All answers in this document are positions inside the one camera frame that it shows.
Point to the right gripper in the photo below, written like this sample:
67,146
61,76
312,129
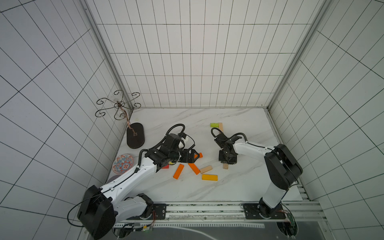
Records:
227,156

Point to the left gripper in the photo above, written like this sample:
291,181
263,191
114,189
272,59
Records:
191,159

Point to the natural wood block small diagonal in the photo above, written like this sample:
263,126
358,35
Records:
206,169

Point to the green block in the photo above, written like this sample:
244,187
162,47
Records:
214,125

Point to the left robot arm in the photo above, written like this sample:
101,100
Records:
101,208

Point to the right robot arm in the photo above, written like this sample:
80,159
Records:
283,168

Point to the orange block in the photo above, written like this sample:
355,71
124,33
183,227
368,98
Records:
194,168
178,171
200,155

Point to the orange block lower middle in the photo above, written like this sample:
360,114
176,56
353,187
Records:
194,168

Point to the orange block lower left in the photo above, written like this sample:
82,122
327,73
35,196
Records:
178,171

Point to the yellow block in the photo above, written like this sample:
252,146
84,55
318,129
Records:
206,177

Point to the patterned round plate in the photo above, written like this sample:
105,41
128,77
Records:
122,164

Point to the black wire ornament stand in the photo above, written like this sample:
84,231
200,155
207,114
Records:
135,131

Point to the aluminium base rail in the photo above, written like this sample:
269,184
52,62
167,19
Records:
233,212

